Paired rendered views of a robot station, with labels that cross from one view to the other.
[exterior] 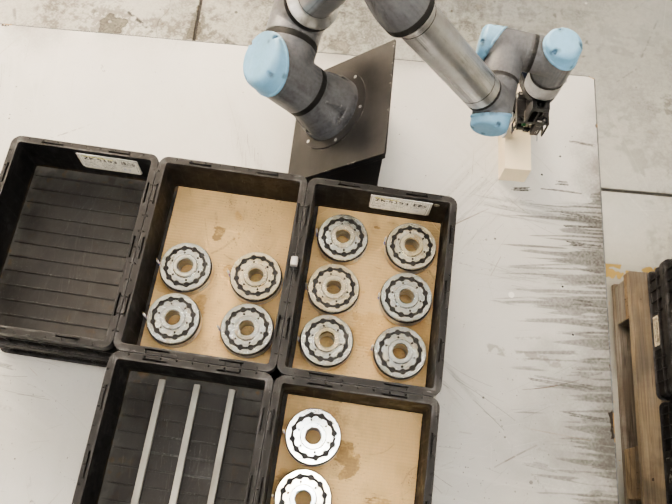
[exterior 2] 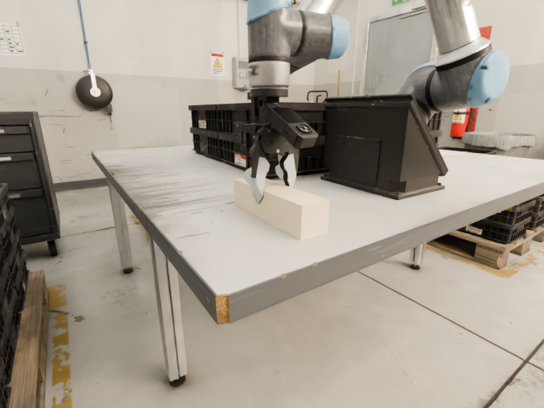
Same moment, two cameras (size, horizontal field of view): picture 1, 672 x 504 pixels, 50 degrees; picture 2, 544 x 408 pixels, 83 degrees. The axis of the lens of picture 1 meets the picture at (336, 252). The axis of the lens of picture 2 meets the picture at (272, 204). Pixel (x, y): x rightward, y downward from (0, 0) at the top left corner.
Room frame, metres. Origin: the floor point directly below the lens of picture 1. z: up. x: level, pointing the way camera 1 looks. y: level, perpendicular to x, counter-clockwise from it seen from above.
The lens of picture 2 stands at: (1.41, -0.72, 0.91)
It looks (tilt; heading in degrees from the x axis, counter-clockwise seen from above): 17 degrees down; 147
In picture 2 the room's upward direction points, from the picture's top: straight up
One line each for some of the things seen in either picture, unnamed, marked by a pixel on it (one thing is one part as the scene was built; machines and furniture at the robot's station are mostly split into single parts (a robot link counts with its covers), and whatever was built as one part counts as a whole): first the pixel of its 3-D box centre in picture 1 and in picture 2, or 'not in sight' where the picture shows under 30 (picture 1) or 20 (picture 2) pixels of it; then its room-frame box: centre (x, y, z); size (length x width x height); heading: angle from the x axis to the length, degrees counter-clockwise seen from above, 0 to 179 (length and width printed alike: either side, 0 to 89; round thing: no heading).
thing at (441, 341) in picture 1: (370, 282); (274, 107); (0.44, -0.07, 0.92); 0.40 x 0.30 x 0.02; 177
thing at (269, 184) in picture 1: (218, 269); not in sight; (0.45, 0.23, 0.87); 0.40 x 0.30 x 0.11; 177
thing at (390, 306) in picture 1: (406, 297); not in sight; (0.44, -0.15, 0.86); 0.10 x 0.10 x 0.01
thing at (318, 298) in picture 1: (333, 287); not in sight; (0.44, 0.00, 0.86); 0.10 x 0.10 x 0.01
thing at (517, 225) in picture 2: not in sight; (490, 197); (0.60, 1.49, 0.37); 0.40 x 0.30 x 0.45; 1
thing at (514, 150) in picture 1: (514, 130); (275, 202); (0.92, -0.39, 0.73); 0.24 x 0.06 x 0.06; 1
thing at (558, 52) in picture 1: (554, 58); (270, 29); (0.90, -0.39, 1.04); 0.09 x 0.08 x 0.11; 81
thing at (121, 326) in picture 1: (215, 260); not in sight; (0.45, 0.23, 0.92); 0.40 x 0.30 x 0.02; 177
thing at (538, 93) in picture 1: (545, 81); (267, 78); (0.90, -0.40, 0.96); 0.08 x 0.08 x 0.05
